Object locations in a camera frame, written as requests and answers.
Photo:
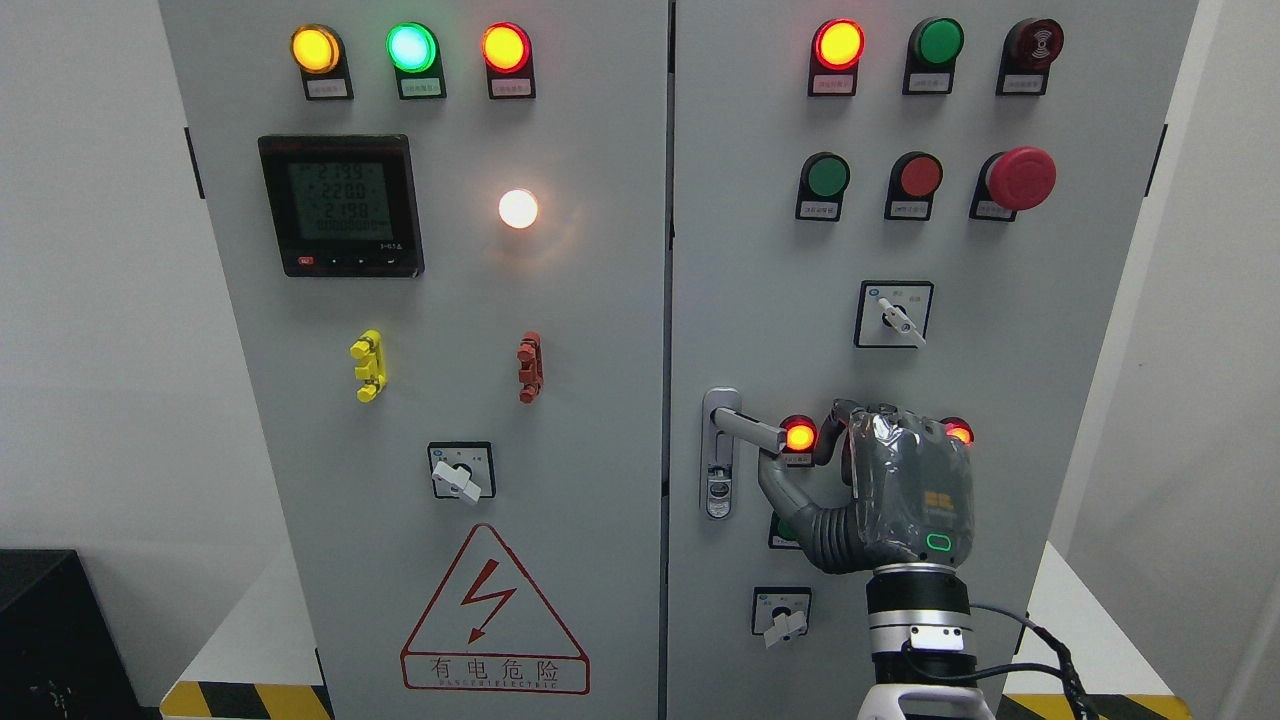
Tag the grey robot hand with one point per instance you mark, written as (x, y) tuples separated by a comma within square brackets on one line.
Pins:
[(911, 496)]

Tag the silver door handle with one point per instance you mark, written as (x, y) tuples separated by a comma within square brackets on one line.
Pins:
[(723, 425)]

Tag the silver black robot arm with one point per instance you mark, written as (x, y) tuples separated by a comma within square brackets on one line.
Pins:
[(919, 620)]

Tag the grey right cabinet door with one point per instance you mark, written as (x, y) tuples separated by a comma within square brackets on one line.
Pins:
[(767, 304)]

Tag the grey cabinet door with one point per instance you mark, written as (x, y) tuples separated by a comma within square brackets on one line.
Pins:
[(577, 471), (767, 304)]

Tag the grey left cabinet door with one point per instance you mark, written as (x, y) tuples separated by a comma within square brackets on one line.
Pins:
[(577, 471)]

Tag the red indicator light left door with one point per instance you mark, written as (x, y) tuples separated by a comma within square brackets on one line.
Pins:
[(507, 54)]

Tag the red lit indicator right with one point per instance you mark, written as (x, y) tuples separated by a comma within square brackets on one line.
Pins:
[(959, 429)]

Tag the red lit indicator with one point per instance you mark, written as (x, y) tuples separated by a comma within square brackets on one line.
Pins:
[(959, 429), (801, 436)]

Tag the red lit indicator left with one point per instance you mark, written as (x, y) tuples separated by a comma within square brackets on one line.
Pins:
[(801, 436)]

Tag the red push button upper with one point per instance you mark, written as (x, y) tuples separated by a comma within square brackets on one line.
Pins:
[(914, 179)]

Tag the green push button upper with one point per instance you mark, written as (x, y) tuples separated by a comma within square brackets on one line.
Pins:
[(820, 191)]

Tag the red emergency stop button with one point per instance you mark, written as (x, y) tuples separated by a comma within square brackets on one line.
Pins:
[(1011, 181)]

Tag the red terminal connector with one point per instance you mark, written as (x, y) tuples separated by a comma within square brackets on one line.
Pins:
[(530, 367)]

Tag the red electric warning sticker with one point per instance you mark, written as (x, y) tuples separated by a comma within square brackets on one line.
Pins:
[(489, 628)]

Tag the green indicator top right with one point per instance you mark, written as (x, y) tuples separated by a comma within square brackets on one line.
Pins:
[(933, 47)]

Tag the red indicator light top right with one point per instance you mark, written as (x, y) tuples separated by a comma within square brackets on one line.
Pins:
[(835, 53)]

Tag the dark red buzzer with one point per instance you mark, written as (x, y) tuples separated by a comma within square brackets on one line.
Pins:
[(1030, 48)]

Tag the white lit indicator light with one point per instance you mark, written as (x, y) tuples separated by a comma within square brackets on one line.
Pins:
[(518, 208)]

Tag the yellow terminal connector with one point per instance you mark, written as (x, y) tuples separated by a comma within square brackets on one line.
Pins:
[(370, 369)]

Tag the black digital power meter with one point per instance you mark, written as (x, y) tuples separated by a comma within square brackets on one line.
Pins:
[(343, 205)]

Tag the green lit indicator light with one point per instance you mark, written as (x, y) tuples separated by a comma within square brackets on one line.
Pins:
[(415, 54)]

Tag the white platform hazard striped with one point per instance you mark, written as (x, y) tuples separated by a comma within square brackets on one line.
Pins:
[(261, 660)]

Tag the yellow indicator light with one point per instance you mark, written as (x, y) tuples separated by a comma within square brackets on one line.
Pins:
[(319, 53)]

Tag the black box lower left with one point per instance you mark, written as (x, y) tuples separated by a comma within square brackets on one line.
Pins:
[(58, 660)]

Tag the white selector switch upper right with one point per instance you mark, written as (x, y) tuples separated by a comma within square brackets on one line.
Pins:
[(893, 314)]

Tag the white selector switch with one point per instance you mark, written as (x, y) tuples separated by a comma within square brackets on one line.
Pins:
[(779, 613), (893, 314)]

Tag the white selector switch lower right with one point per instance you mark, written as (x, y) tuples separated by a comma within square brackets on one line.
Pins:
[(779, 613)]

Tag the white selector switch left door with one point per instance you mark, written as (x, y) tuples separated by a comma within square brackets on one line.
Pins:
[(462, 470)]

